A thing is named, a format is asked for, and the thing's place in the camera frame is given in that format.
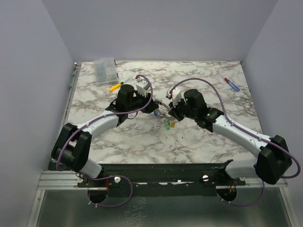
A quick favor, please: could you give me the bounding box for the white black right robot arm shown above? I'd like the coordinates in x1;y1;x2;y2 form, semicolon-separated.
167;88;292;185

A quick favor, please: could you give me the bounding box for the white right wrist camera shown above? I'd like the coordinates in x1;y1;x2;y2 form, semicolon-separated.
166;87;182;107

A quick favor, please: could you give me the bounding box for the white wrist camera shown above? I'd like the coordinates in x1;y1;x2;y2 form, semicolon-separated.
136;79;150;97
166;87;182;107

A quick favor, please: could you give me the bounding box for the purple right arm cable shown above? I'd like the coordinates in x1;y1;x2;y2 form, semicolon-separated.
168;78;301;207

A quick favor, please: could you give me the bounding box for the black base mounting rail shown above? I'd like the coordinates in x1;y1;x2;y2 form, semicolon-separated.
77;163;245;198

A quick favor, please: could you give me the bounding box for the clear plastic parts box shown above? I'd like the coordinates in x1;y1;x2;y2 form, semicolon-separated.
94;57;118;85

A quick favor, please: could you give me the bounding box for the yellow black screwdriver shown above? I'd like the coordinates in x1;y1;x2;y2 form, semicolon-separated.
109;82;124;92

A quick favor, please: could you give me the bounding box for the red blue screwdriver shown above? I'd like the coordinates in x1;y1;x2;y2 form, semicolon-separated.
219;72;240;92

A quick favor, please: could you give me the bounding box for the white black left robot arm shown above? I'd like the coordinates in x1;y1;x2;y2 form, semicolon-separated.
51;84;158;187

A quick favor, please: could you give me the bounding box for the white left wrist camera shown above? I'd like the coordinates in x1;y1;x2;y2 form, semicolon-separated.
136;79;150;97

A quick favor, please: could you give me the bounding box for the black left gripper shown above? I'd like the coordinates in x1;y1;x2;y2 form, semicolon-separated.
127;89;159;114

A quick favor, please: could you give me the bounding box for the aluminium extrusion frame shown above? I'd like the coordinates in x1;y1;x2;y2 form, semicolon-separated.
26;61;82;227

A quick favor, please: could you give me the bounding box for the green key tag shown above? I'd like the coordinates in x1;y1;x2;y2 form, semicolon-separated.
164;121;170;130

